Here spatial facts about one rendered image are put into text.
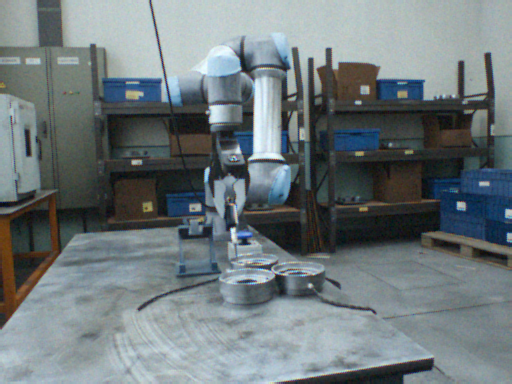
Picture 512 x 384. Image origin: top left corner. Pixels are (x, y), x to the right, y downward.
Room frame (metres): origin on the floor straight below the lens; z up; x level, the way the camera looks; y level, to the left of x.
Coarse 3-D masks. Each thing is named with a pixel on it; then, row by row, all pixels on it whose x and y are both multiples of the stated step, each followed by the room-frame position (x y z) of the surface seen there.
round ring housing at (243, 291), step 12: (228, 276) 0.90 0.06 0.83; (240, 276) 0.91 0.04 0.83; (252, 276) 0.91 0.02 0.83; (264, 276) 0.90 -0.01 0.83; (228, 288) 0.83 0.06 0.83; (240, 288) 0.82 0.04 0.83; (252, 288) 0.82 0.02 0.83; (264, 288) 0.83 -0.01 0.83; (228, 300) 0.84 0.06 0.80; (240, 300) 0.83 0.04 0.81; (252, 300) 0.83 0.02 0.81; (264, 300) 0.84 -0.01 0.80
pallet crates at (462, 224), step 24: (480, 192) 4.32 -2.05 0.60; (504, 192) 4.08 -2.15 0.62; (456, 216) 4.62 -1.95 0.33; (480, 216) 4.34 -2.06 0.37; (504, 216) 4.06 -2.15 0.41; (432, 240) 4.65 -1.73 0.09; (456, 240) 4.37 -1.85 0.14; (480, 240) 4.33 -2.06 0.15; (504, 240) 4.06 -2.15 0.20; (504, 264) 3.90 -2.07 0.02
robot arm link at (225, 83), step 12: (216, 60) 1.06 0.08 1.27; (228, 60) 1.06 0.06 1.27; (216, 72) 1.06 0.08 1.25; (228, 72) 1.06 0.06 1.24; (240, 72) 1.09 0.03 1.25; (216, 84) 1.06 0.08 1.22; (228, 84) 1.06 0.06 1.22; (240, 84) 1.09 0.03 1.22; (216, 96) 1.06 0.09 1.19; (228, 96) 1.06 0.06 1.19; (240, 96) 1.08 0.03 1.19
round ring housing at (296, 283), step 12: (288, 264) 0.96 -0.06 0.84; (300, 264) 0.96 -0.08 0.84; (312, 264) 0.95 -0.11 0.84; (276, 276) 0.89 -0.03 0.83; (288, 276) 0.87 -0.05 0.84; (300, 276) 0.86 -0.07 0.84; (312, 276) 0.87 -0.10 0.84; (324, 276) 0.90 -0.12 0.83; (276, 288) 0.90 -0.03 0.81; (288, 288) 0.87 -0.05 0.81; (300, 288) 0.86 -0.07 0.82
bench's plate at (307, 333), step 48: (96, 240) 1.49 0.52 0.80; (144, 240) 1.46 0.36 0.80; (192, 240) 1.44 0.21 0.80; (240, 240) 1.42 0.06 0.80; (48, 288) 0.96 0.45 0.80; (96, 288) 0.96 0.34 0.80; (144, 288) 0.95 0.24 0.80; (192, 288) 0.94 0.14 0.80; (336, 288) 0.91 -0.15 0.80; (0, 336) 0.71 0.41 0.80; (48, 336) 0.70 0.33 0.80; (96, 336) 0.70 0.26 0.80; (144, 336) 0.69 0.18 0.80; (192, 336) 0.69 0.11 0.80; (240, 336) 0.68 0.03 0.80; (288, 336) 0.68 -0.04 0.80; (336, 336) 0.67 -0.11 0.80; (384, 336) 0.67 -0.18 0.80
